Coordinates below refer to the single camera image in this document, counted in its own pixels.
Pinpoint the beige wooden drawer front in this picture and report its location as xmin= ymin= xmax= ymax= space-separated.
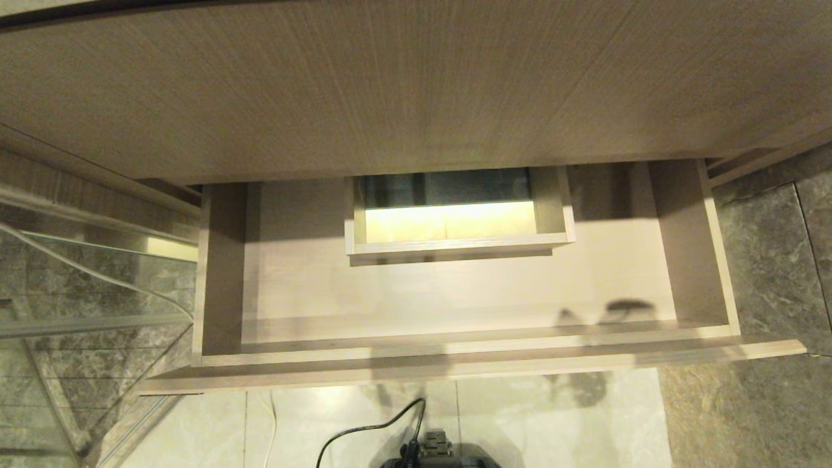
xmin=136 ymin=159 xmax=808 ymax=396

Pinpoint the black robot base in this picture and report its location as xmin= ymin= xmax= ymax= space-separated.
xmin=377 ymin=429 xmax=501 ymax=468

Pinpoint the beige wooden vanity cabinet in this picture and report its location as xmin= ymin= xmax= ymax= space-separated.
xmin=0 ymin=0 xmax=832 ymax=218

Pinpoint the framed glass shower door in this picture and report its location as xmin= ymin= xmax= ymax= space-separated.
xmin=0 ymin=185 xmax=199 ymax=468

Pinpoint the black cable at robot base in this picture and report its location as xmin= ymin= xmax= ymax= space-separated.
xmin=317 ymin=398 xmax=428 ymax=468

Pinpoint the thin white cable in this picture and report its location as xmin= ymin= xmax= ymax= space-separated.
xmin=0 ymin=221 xmax=278 ymax=468

